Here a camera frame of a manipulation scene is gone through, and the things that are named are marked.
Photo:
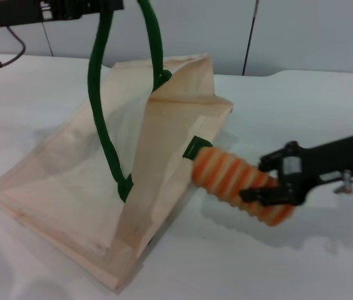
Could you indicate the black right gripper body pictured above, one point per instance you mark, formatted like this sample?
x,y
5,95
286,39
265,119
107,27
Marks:
x,y
326,162

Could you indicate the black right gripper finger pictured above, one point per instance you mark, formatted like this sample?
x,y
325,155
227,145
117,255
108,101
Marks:
x,y
276,157
268,195

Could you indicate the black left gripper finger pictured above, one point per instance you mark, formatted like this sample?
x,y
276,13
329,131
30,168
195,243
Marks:
x,y
107,7

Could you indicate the orange striped bread loaf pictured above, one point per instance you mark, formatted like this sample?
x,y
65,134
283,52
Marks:
x,y
226,178

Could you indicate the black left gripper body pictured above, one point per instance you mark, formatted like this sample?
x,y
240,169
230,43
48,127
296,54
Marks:
x,y
23,12

